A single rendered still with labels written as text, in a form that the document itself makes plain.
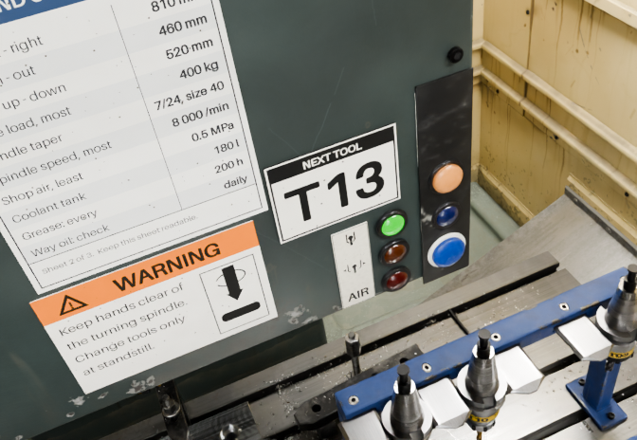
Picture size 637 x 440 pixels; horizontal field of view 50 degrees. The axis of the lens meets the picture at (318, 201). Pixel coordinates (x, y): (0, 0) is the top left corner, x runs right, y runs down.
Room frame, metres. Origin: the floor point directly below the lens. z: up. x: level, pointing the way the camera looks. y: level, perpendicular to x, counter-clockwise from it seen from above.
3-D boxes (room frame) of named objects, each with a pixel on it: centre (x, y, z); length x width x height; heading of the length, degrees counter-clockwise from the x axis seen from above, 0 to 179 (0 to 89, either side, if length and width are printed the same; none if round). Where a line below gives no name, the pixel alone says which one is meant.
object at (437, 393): (0.49, -0.12, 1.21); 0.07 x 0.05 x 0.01; 16
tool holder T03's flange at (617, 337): (0.56, -0.38, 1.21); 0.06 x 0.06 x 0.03
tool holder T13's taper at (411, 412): (0.47, -0.06, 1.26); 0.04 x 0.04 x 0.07
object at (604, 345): (0.55, -0.33, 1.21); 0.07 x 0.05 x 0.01; 16
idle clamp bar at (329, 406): (0.71, -0.02, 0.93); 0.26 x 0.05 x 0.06; 111
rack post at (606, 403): (0.63, -0.42, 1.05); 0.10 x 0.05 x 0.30; 16
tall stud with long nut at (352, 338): (0.77, -0.02, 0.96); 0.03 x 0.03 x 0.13
